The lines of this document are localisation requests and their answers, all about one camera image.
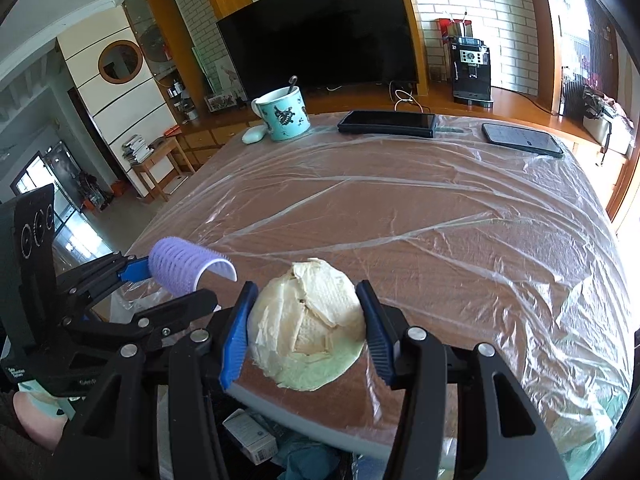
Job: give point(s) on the black coffee machine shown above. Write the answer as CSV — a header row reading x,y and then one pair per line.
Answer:
x,y
470,71

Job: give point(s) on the large black television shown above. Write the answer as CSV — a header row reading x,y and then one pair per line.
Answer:
x,y
322,43

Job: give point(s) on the cream paper ball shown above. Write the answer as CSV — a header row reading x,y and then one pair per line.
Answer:
x,y
307,327

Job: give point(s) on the person's left hand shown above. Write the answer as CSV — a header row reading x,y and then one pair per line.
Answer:
x,y
45,430

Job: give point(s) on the blue plastic bag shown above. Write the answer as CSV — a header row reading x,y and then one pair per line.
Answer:
x,y
303,458

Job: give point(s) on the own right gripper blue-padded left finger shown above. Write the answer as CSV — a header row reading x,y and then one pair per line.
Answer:
x,y
110,435

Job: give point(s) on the small wooden side table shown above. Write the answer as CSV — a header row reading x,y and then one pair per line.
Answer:
x,y
160,173

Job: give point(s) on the wooden tv cabinet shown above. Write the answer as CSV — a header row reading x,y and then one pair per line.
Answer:
x,y
611,174

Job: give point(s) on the white medicine box barcode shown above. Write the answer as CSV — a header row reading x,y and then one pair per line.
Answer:
x,y
257,444

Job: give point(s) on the black tablet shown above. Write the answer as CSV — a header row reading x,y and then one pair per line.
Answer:
x,y
393,122

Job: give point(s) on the dark smartphone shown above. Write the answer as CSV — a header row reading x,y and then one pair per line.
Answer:
x,y
523,139

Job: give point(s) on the spoon in mug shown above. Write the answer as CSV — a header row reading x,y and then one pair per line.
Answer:
x,y
291,84

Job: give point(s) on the purple hair roller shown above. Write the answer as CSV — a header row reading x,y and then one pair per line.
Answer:
x,y
178,265

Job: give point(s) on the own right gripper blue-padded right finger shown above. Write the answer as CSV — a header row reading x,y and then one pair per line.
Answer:
x,y
500,434

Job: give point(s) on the round wooden mirror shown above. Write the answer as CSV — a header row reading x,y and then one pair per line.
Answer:
x,y
120,62

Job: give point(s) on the teal patterned mug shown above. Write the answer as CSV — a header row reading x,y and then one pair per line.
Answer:
x,y
284,113

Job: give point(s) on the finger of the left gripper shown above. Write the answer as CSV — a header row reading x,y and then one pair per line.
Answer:
x,y
100,277
161,321

